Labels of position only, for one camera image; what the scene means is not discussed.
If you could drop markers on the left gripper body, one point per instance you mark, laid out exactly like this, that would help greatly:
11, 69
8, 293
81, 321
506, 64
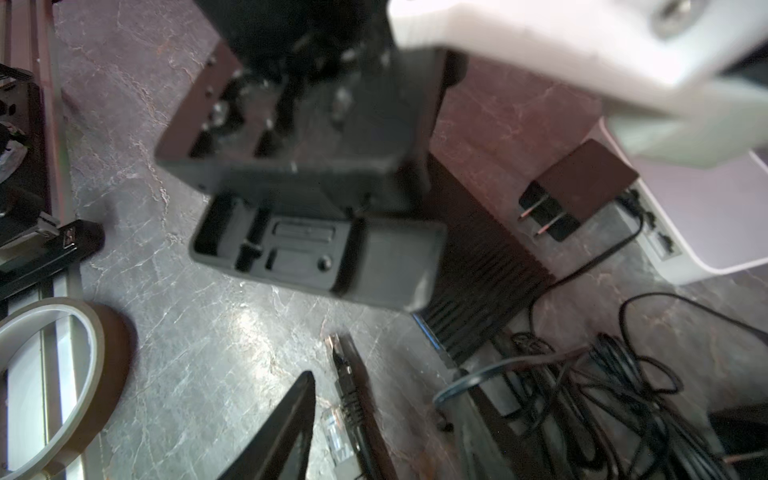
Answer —
312, 107

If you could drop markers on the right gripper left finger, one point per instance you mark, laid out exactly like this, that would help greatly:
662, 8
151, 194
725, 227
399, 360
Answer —
280, 449

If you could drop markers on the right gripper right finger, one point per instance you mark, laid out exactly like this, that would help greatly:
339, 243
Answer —
487, 446

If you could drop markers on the white small network switch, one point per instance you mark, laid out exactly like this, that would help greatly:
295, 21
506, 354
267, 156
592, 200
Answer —
703, 222

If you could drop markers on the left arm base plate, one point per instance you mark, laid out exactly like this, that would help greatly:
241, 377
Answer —
23, 149

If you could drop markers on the black power adapter with cable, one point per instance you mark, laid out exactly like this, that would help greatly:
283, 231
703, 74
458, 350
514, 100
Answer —
600, 407

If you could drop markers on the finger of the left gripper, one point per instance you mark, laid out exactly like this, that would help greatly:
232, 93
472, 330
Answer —
388, 263

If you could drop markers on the black network switch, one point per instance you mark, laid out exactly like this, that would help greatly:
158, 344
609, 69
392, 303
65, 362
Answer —
486, 276

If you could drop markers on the black power adapter left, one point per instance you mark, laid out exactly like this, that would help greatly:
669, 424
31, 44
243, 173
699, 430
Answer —
574, 189

